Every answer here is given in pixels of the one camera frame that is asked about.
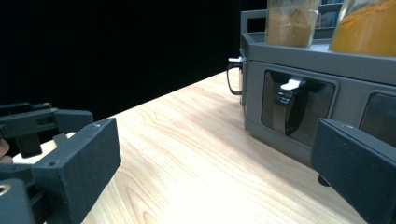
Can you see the spice jar with orange powder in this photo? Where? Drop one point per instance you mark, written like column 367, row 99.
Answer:
column 367, row 31

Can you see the spice jar with tan powder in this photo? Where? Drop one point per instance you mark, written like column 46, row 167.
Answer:
column 291, row 25

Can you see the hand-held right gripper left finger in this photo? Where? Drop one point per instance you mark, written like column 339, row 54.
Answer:
column 77, row 168

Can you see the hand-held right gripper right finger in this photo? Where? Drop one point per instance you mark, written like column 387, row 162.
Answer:
column 358, row 165

